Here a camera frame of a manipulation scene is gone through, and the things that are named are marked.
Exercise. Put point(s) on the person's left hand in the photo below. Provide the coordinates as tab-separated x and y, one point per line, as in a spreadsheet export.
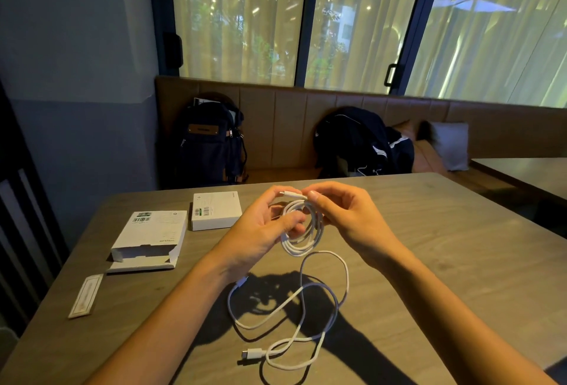
248	238

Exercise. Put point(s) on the person's right hand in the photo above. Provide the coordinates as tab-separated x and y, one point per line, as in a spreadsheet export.
359	216

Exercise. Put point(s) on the person's right thumb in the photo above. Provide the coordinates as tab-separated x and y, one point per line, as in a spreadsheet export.
320	205

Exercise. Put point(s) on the person's left thumb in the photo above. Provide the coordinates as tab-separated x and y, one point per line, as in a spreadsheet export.
294	223

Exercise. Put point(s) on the person's left forearm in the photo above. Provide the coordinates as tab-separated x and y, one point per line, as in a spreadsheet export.
168	331

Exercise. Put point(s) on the person's right forearm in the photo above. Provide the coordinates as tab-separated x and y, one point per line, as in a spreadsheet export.
452	318

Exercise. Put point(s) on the dark jacket with white stripes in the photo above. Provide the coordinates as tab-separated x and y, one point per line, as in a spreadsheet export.
359	141

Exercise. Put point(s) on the closed white cardboard box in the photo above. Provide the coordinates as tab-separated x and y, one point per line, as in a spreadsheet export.
216	210

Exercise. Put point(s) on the brown upholstered bench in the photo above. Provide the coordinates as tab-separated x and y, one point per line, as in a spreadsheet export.
279	128

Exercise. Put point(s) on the brown cushion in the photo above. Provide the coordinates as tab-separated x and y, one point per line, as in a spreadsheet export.
416	150

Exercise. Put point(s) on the dark backpack with brown patch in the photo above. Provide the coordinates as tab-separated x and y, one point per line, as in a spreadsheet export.
210	141

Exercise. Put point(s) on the open white cardboard box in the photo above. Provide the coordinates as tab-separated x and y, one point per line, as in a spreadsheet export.
150	234

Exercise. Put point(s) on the grey cushion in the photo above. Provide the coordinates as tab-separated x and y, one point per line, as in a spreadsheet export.
452	145

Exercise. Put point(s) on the sheer cream curtain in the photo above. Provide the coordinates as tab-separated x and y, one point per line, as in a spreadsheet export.
239	17

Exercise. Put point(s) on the neighbouring wooden table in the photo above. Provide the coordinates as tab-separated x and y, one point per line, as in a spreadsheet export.
527	174

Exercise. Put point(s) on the white paper slip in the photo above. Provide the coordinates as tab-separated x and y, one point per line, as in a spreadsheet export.
86	296

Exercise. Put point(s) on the dark slatted wooden chair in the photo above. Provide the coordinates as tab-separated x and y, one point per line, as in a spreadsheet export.
22	221

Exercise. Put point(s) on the dark window frame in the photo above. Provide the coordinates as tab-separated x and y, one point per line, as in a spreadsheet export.
310	21

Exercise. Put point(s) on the black wall-mounted latch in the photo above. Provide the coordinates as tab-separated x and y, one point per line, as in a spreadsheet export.
172	50

